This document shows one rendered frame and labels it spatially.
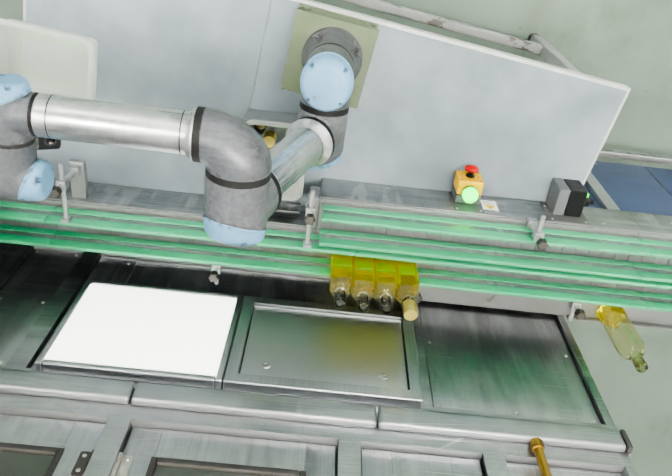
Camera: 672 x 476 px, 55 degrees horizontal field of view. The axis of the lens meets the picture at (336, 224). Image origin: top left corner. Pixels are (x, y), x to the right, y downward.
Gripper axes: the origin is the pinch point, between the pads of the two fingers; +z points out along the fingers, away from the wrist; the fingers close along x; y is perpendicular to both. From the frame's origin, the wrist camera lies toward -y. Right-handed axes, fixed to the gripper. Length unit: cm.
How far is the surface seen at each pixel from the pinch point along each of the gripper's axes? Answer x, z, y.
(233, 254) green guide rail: 44, 15, -45
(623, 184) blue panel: 19, 57, -162
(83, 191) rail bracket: 37.0, 20.7, -1.2
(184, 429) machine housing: 51, -38, -44
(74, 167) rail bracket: 29.1, 19.9, 0.7
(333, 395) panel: 45, -27, -76
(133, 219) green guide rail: 39.0, 15.5, -16.5
